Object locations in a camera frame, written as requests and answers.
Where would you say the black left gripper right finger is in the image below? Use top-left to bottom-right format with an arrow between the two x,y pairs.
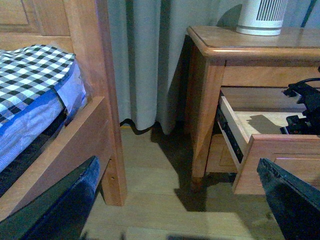
257,158 -> 320,240

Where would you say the wooden drawer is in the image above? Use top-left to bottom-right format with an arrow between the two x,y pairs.
206,134 -> 238,173
216,87 -> 320,195

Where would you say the white ribbed air purifier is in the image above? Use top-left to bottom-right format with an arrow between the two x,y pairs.
236,0 -> 288,36

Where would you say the wooden nightstand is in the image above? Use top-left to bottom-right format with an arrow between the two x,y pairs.
185,26 -> 320,191

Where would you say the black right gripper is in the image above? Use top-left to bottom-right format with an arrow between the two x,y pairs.
280,77 -> 320,135

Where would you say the wooden bed frame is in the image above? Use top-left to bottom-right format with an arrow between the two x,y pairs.
0,0 -> 127,219

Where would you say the grey curtain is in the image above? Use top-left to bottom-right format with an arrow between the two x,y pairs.
107,0 -> 243,134

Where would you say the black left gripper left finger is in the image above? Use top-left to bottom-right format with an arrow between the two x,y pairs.
0,156 -> 100,240

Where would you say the blue wrapped mattress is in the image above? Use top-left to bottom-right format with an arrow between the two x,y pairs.
0,61 -> 88,171

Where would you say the checkered bed sheet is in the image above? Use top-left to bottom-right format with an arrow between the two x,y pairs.
0,44 -> 76,126

